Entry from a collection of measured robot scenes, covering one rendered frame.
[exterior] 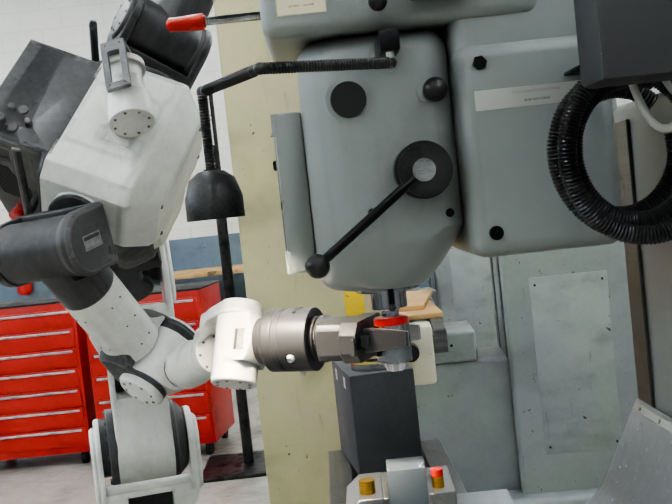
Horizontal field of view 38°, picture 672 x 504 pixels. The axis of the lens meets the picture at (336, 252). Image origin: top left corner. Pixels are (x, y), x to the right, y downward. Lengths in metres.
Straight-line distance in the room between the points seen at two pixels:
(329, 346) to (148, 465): 0.66
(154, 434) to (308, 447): 1.31
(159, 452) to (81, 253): 0.55
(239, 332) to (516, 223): 0.42
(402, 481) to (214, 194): 0.46
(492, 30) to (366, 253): 0.31
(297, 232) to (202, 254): 9.10
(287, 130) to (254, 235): 1.76
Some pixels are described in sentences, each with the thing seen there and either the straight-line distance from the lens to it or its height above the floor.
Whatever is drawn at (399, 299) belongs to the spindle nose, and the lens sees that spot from 1.29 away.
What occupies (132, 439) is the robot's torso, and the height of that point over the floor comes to 1.04.
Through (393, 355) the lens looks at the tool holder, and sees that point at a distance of 1.30.
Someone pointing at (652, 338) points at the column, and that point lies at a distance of 1.47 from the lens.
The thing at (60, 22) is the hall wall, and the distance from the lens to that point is 10.80.
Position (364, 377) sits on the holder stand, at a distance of 1.78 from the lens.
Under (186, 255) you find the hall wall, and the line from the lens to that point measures 10.40.
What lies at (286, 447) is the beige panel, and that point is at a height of 0.68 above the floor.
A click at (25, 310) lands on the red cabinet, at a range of 6.19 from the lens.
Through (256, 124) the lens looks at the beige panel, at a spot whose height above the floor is 1.69.
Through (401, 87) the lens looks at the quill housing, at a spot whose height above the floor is 1.56.
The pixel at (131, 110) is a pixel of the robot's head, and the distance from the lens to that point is 1.44.
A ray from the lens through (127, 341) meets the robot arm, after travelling 1.56.
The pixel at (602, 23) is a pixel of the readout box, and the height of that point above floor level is 1.57.
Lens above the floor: 1.43
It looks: 3 degrees down
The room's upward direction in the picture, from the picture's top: 6 degrees counter-clockwise
